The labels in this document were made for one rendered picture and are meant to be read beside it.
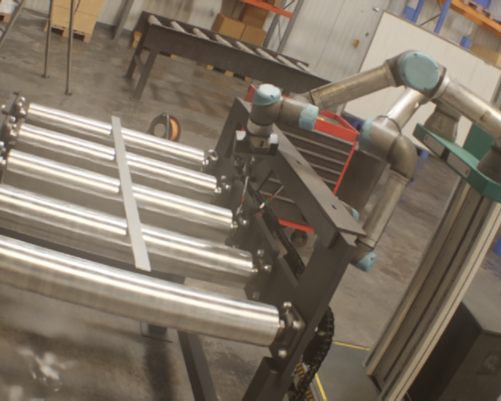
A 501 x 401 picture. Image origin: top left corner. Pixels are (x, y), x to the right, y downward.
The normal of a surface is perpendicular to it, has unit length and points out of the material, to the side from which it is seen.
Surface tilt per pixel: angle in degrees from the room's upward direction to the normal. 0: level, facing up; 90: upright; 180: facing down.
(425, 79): 89
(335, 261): 90
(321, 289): 90
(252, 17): 90
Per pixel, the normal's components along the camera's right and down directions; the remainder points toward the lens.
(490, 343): 0.15, 0.38
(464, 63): -0.17, 0.26
